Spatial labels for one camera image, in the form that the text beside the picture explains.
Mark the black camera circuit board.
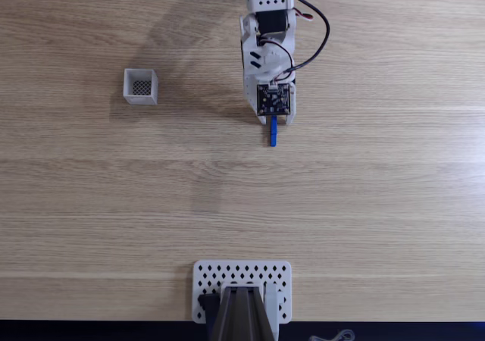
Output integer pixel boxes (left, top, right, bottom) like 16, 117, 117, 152
256, 83, 292, 116

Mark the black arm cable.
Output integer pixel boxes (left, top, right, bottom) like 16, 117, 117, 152
282, 0, 331, 77

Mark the dark camera mount pole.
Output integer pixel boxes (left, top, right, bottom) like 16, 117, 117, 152
207, 286, 277, 341

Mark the small white mesh-bottom crate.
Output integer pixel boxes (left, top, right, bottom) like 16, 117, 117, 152
122, 68, 159, 106

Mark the white perforated base plate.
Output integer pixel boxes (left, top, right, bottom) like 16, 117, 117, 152
192, 259, 293, 325

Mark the thin white cable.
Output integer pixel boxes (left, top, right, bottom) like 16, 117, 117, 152
308, 329, 357, 341

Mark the red and white servo cable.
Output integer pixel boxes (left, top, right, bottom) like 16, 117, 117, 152
290, 8, 314, 22

